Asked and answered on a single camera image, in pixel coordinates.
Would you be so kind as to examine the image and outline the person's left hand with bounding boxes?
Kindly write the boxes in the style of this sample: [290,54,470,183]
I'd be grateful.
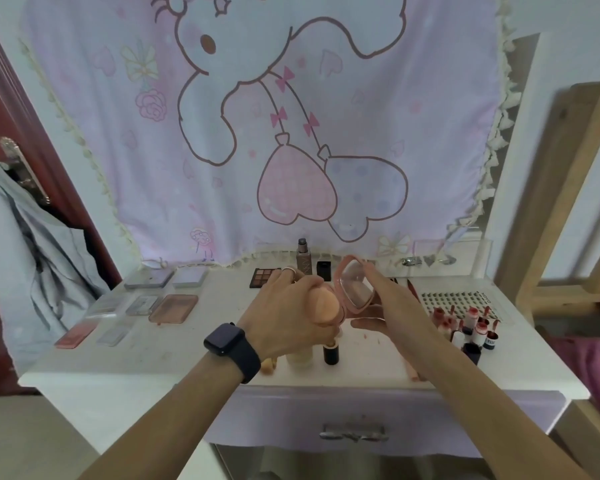
[237,267,349,363]

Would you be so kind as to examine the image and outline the person's right hand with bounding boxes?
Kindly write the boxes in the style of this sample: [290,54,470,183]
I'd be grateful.
[349,267,453,375]

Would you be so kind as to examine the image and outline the beige tube black cap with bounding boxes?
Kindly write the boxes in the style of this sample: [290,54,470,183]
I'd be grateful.
[441,316,463,343]

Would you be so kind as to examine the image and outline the peach round powder puff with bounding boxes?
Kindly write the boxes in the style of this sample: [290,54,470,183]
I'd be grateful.
[305,279,345,328]

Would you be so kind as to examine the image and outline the false eyelash tray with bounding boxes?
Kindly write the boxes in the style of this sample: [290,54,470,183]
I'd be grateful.
[419,290,493,321]

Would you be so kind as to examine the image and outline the dark square foundation bottle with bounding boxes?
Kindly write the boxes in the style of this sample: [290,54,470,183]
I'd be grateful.
[295,238,313,275]

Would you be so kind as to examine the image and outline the navy cosmetic tube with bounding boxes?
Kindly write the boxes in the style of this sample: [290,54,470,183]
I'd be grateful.
[449,330,483,367]

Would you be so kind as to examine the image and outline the pink rounded compact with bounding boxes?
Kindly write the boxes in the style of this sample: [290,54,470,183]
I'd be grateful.
[333,254,382,321]

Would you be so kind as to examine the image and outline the small grey square palette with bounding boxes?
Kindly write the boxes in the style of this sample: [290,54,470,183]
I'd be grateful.
[172,267,210,289]

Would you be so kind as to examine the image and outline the purple drawer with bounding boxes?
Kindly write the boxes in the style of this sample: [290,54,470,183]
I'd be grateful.
[202,384,567,458]

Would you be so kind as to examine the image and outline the brown blush palette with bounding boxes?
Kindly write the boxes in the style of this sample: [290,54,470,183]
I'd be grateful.
[148,293,199,325]

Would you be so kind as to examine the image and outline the silver square palette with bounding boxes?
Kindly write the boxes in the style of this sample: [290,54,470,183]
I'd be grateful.
[125,294,162,317]

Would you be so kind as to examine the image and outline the clear square palette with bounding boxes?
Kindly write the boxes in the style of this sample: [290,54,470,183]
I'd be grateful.
[95,322,133,347]

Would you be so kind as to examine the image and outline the pink blush compact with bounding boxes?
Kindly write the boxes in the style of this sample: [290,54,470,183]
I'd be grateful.
[55,322,97,351]

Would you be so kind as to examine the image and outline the person's left forearm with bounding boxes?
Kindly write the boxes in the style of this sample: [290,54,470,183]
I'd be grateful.
[77,367,246,480]

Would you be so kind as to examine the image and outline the person's right forearm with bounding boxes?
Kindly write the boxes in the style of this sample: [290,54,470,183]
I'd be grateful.
[419,344,593,480]

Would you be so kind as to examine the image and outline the white dressing table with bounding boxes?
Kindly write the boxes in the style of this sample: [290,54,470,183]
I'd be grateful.
[19,0,592,480]

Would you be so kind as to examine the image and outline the black smartwatch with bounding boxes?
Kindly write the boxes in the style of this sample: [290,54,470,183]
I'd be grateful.
[203,322,262,385]

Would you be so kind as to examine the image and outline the purple bed sheet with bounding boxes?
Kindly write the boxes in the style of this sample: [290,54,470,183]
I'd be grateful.
[549,337,600,435]

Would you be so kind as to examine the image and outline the pink cartoon cloth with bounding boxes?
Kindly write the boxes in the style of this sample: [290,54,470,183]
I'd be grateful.
[19,0,523,268]

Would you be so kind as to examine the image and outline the white hanging garment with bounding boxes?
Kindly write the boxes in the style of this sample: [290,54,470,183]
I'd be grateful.
[0,162,111,375]

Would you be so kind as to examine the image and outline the dark red wooden door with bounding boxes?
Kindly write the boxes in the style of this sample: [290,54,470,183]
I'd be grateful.
[0,7,123,398]

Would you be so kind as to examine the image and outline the silver drawer handle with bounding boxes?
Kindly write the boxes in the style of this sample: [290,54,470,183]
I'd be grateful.
[319,423,390,443]

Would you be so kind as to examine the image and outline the wooden bed frame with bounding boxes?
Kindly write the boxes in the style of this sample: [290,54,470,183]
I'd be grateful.
[495,79,600,480]

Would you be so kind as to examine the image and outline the gold door handle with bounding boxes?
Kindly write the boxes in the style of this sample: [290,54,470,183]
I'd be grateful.
[0,136,51,205]

